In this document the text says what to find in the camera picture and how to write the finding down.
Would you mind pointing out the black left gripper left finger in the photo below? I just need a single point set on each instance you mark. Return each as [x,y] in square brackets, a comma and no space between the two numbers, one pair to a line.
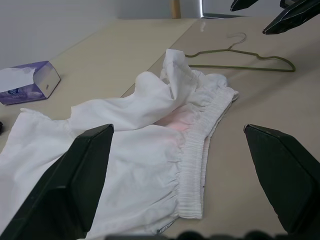
[57,190]

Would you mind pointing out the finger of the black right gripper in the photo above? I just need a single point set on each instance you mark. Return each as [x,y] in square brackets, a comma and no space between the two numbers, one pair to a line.
[241,3]
[292,18]

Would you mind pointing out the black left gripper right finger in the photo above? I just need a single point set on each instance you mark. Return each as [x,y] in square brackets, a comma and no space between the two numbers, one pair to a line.
[290,185]

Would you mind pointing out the white cloth garment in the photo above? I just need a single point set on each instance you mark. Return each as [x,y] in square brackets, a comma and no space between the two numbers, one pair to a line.
[140,160]

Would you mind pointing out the purple tissue box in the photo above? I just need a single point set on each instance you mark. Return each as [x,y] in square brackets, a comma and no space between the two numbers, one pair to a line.
[43,81]

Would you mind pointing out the white tissue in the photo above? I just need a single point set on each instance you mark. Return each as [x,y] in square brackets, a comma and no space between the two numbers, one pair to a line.
[15,76]

